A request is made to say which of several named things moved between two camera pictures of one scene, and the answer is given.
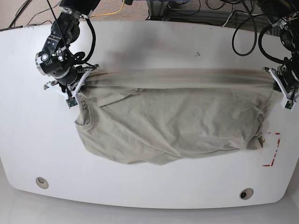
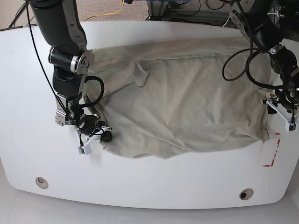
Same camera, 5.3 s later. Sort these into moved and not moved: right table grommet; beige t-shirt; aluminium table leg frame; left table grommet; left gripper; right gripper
Moved: left gripper; right gripper; beige t-shirt
Not moved: right table grommet; left table grommet; aluminium table leg frame
